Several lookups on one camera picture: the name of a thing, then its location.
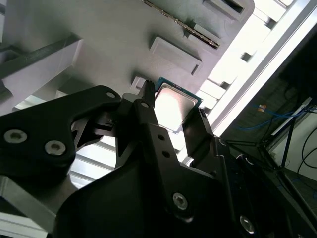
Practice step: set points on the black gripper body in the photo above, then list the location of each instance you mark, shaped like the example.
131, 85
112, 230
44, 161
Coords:
119, 205

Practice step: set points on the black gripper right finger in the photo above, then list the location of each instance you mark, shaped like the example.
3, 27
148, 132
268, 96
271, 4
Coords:
242, 193

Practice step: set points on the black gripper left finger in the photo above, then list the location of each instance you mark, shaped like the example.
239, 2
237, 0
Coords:
37, 129

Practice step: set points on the CPU with silver top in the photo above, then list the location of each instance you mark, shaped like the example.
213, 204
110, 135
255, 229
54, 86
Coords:
173, 109

